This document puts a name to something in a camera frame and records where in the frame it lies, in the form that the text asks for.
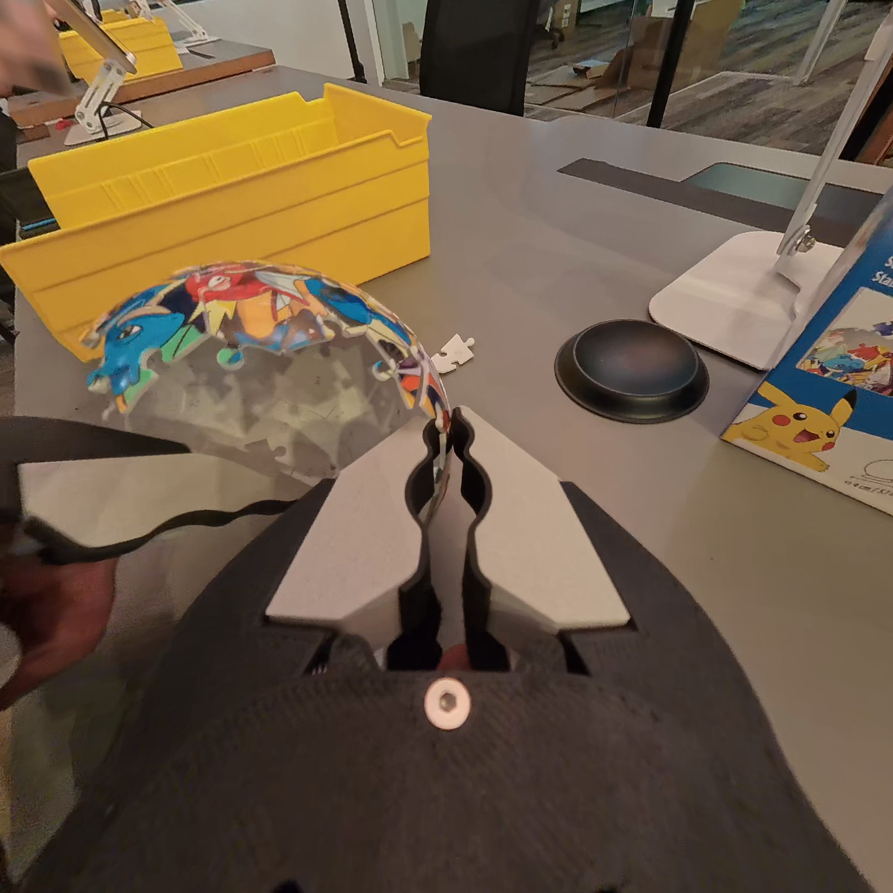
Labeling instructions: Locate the partly built puzzle ball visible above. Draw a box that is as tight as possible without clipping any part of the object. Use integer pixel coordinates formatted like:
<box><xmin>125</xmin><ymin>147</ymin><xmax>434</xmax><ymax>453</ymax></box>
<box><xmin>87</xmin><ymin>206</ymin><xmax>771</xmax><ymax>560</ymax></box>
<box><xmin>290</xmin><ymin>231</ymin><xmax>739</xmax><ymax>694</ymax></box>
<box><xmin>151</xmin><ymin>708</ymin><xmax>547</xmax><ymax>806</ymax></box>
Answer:
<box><xmin>80</xmin><ymin>260</ymin><xmax>456</xmax><ymax>533</ymax></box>

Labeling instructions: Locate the cardboard box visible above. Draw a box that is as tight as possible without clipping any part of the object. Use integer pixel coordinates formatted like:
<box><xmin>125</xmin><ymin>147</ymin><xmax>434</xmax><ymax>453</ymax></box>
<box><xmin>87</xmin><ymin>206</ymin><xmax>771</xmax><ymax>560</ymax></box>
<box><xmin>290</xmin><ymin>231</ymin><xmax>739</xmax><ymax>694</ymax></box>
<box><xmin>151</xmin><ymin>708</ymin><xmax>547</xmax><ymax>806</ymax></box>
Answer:
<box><xmin>606</xmin><ymin>13</ymin><xmax>746</xmax><ymax>93</ymax></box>

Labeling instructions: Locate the grey table with brown edge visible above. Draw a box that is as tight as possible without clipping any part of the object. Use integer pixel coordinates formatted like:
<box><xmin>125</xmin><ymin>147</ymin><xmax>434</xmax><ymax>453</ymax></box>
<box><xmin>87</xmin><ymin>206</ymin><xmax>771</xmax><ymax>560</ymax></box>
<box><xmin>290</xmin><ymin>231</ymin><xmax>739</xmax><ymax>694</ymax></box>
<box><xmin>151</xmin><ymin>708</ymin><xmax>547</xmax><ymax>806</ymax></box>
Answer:
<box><xmin>6</xmin><ymin>38</ymin><xmax>278</xmax><ymax>130</ymax></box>

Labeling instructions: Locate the black desk cable cover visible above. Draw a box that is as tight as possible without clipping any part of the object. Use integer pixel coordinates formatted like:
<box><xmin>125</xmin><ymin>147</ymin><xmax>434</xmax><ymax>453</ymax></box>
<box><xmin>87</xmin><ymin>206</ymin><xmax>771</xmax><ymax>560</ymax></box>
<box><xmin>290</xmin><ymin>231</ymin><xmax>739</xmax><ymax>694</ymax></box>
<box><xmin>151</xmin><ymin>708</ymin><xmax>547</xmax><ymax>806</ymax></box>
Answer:
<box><xmin>557</xmin><ymin>158</ymin><xmax>888</xmax><ymax>250</ymax></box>

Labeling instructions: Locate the black round puzzle stand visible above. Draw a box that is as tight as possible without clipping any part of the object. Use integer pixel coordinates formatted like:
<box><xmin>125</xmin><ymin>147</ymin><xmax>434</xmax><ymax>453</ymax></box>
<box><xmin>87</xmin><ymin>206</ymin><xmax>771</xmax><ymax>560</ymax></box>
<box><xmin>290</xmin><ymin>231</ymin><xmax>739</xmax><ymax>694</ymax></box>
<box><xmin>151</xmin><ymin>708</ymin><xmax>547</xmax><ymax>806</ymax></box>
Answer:
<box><xmin>554</xmin><ymin>319</ymin><xmax>711</xmax><ymax>425</ymax></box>

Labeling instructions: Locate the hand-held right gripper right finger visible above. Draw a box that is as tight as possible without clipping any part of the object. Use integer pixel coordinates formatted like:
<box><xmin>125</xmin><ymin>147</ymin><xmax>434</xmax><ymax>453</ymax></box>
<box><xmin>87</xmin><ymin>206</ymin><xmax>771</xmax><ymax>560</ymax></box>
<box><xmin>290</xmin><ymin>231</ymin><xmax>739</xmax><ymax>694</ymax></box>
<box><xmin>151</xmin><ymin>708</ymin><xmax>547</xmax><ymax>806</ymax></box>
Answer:
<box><xmin>452</xmin><ymin>407</ymin><xmax>632</xmax><ymax>672</ymax></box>

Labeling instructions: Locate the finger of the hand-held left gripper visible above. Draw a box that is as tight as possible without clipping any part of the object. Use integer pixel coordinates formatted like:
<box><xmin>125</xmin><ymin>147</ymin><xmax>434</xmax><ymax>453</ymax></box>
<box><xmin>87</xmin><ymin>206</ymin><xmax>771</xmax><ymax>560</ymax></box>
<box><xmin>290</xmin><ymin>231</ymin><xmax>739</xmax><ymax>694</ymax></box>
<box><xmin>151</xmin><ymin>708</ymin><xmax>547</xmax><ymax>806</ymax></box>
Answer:
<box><xmin>17</xmin><ymin>445</ymin><xmax>309</xmax><ymax>566</ymax></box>

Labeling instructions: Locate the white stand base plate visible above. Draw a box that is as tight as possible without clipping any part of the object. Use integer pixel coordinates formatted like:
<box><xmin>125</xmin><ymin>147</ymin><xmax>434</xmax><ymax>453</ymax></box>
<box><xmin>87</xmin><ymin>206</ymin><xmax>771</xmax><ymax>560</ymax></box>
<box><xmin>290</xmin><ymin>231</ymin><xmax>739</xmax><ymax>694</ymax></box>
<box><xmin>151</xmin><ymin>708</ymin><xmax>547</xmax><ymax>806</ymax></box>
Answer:
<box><xmin>649</xmin><ymin>35</ymin><xmax>893</xmax><ymax>372</ymax></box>

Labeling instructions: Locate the blue puzzle box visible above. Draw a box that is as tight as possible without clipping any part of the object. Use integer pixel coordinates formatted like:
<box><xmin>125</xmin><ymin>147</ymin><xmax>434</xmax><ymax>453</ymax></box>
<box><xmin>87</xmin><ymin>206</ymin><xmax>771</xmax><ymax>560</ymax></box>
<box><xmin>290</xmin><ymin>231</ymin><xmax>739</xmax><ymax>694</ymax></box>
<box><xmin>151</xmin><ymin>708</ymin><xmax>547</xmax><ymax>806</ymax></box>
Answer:
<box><xmin>720</xmin><ymin>202</ymin><xmax>893</xmax><ymax>519</ymax></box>

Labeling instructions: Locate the joined white puzzle piece pair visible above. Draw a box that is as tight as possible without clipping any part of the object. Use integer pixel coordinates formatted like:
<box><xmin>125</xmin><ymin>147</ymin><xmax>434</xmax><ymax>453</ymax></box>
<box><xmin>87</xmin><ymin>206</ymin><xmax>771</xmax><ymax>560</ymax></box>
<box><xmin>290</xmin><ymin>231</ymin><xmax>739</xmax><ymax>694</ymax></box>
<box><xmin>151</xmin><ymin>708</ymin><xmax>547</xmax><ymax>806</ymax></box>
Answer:
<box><xmin>430</xmin><ymin>333</ymin><xmax>477</xmax><ymax>375</ymax></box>

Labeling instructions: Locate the yellow plastic bin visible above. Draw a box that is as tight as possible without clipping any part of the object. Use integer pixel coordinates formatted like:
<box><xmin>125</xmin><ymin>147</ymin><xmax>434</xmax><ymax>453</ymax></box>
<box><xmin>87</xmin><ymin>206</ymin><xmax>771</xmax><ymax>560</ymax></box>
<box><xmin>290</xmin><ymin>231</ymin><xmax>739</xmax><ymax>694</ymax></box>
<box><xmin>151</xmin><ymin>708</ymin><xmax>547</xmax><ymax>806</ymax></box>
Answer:
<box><xmin>0</xmin><ymin>82</ymin><xmax>435</xmax><ymax>364</ymax></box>
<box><xmin>58</xmin><ymin>9</ymin><xmax>184</xmax><ymax>86</ymax></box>

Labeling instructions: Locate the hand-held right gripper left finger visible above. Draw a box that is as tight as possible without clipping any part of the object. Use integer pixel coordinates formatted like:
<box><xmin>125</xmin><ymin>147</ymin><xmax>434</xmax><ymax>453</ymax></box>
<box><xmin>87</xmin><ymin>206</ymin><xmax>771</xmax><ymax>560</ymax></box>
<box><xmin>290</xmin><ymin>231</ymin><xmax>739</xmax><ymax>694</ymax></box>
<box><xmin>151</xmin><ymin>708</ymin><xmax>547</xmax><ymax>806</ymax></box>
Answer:
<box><xmin>265</xmin><ymin>417</ymin><xmax>445</xmax><ymax>671</ymax></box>

